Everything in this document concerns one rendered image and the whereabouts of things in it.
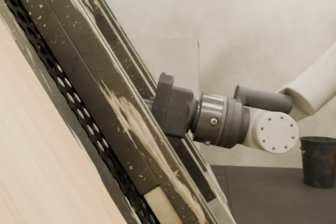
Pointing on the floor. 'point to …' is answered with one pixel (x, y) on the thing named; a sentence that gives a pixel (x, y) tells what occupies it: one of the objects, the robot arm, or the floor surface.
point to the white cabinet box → (179, 64)
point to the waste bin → (319, 161)
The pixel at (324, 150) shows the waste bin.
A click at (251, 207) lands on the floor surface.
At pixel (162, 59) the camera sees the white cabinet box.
